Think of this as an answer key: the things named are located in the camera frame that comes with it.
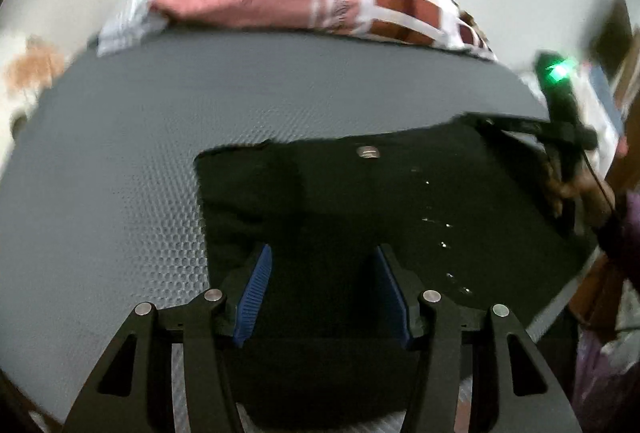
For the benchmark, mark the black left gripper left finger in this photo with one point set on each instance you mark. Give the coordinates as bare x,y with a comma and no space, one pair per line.
164,369

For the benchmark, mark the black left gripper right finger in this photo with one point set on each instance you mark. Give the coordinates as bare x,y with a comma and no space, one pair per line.
512,387

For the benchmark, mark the grey mesh mattress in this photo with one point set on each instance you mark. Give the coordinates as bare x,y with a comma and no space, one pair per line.
98,200

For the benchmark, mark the dark wall frame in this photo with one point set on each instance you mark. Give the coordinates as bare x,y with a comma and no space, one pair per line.
611,45

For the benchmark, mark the right hand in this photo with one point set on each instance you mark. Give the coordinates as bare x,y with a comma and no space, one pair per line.
597,197

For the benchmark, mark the floral white orange pillow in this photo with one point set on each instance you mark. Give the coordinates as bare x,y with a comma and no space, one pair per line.
29,66

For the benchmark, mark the black pants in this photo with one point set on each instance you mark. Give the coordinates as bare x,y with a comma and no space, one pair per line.
325,247

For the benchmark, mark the purple floral garment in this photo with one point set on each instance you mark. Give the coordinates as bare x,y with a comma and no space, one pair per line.
606,389

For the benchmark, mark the light striped cloth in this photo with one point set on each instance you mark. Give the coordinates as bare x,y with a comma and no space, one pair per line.
130,25

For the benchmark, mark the white dotted cloth pile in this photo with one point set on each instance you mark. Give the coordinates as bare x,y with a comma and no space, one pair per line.
596,105

